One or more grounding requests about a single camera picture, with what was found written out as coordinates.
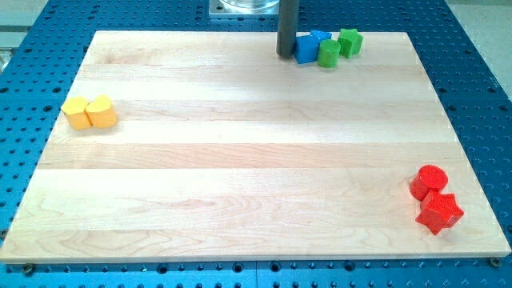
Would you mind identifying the blue cube block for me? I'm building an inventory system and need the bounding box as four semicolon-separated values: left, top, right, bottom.
294;35;319;64

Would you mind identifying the yellow heart block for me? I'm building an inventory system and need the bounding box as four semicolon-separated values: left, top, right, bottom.
86;95;118;128

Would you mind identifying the green cylinder block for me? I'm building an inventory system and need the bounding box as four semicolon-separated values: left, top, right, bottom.
318;39;341;68

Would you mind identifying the blue pentagon block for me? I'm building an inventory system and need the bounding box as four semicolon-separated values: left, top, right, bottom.
310;30;332;42

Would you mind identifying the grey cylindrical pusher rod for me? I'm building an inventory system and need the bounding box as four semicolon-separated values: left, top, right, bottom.
276;0;300;58

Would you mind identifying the green star block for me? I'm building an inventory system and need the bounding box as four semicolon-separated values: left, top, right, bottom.
338;29;364;58

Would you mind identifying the red cylinder block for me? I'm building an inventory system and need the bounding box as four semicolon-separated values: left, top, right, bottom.
409;165;448;201

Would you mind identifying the yellow pentagon block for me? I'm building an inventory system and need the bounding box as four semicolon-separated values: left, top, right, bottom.
61;96;92;130

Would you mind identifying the red star block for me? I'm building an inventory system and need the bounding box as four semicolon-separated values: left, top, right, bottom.
415;190;465;235

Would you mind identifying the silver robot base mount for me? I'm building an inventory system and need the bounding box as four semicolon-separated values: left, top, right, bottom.
209;0;279;17

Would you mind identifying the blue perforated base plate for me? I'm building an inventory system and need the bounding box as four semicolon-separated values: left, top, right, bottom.
1;1;511;287

